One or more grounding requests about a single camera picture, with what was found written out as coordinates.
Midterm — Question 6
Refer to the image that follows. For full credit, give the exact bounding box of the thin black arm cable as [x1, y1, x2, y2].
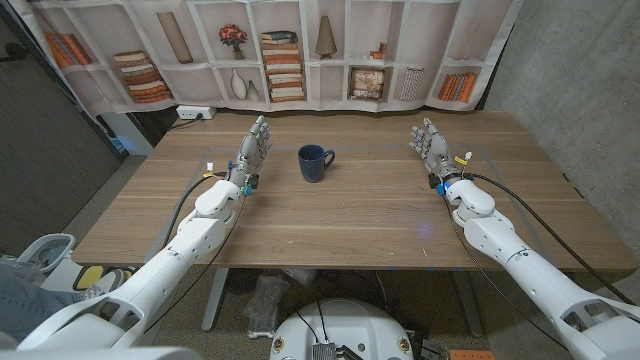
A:
[440, 192, 571, 352]
[143, 194, 247, 335]

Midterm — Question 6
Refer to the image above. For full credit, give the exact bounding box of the grey table leg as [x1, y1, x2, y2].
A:
[452, 271, 485, 339]

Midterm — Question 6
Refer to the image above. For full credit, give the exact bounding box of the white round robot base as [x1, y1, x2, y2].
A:
[269, 298, 415, 360]

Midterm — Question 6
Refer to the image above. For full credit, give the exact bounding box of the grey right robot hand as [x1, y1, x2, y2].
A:
[408, 117, 464, 186]

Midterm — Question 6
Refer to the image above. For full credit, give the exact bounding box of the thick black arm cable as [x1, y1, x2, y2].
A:
[464, 172, 639, 307]
[160, 171, 230, 251]

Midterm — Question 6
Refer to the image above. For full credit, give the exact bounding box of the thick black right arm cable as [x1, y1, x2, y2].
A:
[464, 172, 639, 307]

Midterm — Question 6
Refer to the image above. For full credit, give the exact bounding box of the white cabinet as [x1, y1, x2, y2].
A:
[99, 112, 155, 157]

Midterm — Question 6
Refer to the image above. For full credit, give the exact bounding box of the yellow and black pad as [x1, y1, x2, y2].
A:
[73, 264, 105, 292]

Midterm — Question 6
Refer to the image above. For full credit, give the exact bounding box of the dark blue ceramic mug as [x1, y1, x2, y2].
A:
[297, 144, 337, 184]

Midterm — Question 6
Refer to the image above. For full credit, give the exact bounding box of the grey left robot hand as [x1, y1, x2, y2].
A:
[227, 115, 274, 189]

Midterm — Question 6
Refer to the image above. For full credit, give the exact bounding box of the grey sneaker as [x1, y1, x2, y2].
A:
[79, 268, 126, 301]

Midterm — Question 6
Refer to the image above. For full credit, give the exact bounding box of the white table leg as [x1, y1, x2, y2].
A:
[201, 268, 230, 333]

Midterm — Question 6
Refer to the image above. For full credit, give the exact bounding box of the black power cord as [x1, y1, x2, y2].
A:
[169, 113, 204, 131]

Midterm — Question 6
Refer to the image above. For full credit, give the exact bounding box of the person's leg in jeans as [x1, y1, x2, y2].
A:
[0, 262, 86, 346]

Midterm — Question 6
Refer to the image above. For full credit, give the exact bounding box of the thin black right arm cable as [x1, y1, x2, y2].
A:
[440, 192, 571, 352]

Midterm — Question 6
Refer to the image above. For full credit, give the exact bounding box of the white power strip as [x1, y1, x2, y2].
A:
[175, 104, 218, 121]

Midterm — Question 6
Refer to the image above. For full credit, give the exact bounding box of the printed bookshelf backdrop cloth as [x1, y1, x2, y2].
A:
[7, 0, 524, 117]

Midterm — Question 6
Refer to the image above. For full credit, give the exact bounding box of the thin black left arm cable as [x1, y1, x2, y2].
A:
[143, 194, 247, 335]

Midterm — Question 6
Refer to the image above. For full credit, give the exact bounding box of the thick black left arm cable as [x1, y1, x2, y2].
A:
[160, 171, 230, 251]

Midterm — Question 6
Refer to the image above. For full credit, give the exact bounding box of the orange box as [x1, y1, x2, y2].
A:
[449, 349, 497, 360]

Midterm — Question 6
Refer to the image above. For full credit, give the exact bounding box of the clear plastic bag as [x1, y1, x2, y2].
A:
[242, 273, 291, 340]

